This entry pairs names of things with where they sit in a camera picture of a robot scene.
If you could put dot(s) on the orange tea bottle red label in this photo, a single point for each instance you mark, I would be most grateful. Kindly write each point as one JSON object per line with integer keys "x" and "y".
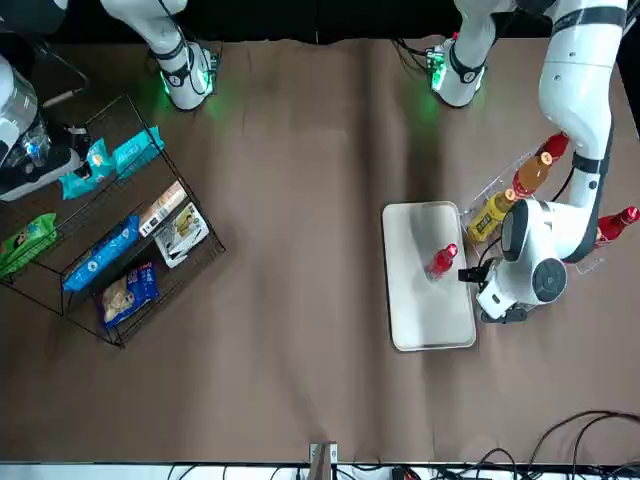
{"x": 534, "y": 177}

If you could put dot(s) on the red cola bottle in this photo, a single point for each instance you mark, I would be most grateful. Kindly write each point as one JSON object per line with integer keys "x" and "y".
{"x": 555, "y": 146}
{"x": 617, "y": 225}
{"x": 442, "y": 262}

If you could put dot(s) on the pink snack box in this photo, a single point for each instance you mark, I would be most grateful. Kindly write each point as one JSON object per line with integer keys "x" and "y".
{"x": 162, "y": 207}

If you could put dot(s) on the yellow label tea bottle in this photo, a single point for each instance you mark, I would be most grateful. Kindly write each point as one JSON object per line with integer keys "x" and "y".
{"x": 487, "y": 220}

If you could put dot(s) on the aluminium profile post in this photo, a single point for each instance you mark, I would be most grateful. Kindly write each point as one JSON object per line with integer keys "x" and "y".
{"x": 322, "y": 460}

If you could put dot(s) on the green chips packet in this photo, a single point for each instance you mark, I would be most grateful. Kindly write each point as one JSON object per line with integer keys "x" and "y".
{"x": 27, "y": 245}

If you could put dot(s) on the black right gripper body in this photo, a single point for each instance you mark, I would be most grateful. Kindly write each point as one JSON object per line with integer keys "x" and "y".
{"x": 77, "y": 137}

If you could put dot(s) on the clear acrylic bottle shelf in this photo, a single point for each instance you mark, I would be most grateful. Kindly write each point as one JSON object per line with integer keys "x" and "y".
{"x": 492, "y": 192}

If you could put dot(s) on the teal chips packet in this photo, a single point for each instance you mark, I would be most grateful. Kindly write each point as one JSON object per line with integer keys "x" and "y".
{"x": 137, "y": 152}
{"x": 97, "y": 160}

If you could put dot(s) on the dark blue dumpling packet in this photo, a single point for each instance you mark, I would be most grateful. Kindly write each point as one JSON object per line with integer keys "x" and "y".
{"x": 129, "y": 295}

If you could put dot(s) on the white printed snack box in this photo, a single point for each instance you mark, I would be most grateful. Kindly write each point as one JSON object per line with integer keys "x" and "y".
{"x": 182, "y": 235}

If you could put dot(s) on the light blue snack packet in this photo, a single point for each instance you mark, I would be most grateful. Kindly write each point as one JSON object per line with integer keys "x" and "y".
{"x": 100, "y": 255}

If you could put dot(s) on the white rectangular tray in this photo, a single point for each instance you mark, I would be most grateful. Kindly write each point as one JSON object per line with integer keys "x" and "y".
{"x": 425, "y": 310}

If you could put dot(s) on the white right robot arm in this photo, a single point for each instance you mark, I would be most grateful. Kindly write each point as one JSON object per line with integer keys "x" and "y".
{"x": 185, "y": 75}

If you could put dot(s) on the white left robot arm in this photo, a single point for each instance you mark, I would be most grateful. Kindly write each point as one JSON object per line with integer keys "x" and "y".
{"x": 575, "y": 90}

